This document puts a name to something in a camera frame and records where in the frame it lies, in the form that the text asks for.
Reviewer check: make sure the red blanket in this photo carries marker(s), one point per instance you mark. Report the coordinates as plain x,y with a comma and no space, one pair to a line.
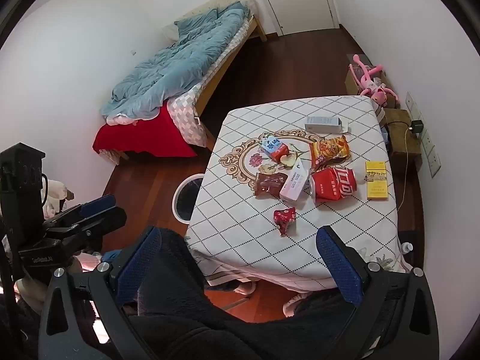
142,138

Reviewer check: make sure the white pink long box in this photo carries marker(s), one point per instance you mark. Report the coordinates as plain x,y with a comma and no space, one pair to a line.
292,183

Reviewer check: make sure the white rimmed waste bin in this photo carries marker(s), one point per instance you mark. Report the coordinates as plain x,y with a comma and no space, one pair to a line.
187,198

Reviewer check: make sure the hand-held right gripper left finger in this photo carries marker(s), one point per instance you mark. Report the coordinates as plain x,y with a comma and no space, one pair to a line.
138,268

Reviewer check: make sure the cream puffer jacket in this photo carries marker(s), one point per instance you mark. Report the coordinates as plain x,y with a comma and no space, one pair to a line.
56,191

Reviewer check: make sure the pink slipper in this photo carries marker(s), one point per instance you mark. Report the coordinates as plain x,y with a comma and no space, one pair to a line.
240,288

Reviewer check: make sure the orange snack bag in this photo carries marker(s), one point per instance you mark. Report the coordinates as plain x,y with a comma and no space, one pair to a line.
330,150

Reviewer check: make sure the checkered bed sheet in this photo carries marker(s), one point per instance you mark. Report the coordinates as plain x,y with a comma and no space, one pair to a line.
187,120

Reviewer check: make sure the blue clothing pile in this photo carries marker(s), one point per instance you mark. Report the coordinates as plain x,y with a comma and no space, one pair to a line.
109,257

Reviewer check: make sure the person's black fleece pants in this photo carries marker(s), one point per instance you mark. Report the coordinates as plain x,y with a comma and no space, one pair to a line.
195,307

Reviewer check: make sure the pink white blanket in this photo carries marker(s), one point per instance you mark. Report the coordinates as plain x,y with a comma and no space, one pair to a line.
122,120

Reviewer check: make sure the wooden stool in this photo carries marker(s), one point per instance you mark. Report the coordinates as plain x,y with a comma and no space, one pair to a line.
397,120

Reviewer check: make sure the grey white carton box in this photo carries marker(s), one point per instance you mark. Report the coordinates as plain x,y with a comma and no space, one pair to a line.
322,123

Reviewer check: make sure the wooden bed frame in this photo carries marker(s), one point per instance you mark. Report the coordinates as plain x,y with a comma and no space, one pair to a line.
210,90

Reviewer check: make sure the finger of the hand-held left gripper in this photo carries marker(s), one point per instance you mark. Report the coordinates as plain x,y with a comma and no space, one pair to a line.
97,204
108,223

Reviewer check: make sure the diamond pattern tablecloth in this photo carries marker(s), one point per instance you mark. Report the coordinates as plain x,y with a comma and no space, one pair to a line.
337,225

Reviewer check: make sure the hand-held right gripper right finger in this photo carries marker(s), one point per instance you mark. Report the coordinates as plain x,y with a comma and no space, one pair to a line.
337,266

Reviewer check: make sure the blue drink carton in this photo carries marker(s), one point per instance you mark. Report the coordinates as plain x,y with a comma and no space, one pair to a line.
272,146

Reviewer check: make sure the blue pillow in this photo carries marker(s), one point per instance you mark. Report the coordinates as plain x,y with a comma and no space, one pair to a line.
195,24

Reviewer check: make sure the red wrapper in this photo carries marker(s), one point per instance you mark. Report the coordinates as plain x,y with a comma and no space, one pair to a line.
283,219

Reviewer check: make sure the dark red snack packet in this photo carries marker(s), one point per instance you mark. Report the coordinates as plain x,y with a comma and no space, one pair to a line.
270,183

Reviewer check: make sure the white wall socket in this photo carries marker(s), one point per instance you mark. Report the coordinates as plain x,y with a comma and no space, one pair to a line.
411,103
434,163

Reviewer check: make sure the crushed red drink can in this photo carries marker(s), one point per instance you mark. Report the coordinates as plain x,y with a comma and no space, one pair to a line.
333,183

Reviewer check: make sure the pink plush toy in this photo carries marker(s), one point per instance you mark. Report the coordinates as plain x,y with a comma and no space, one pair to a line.
369,82

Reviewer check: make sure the light blue duvet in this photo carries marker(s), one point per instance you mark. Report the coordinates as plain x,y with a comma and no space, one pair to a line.
168,71

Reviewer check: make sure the black charger plug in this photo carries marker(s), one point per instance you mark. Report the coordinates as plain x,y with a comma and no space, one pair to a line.
417,126

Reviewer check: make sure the yellow box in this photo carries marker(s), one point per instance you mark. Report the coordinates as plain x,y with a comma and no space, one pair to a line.
377,180

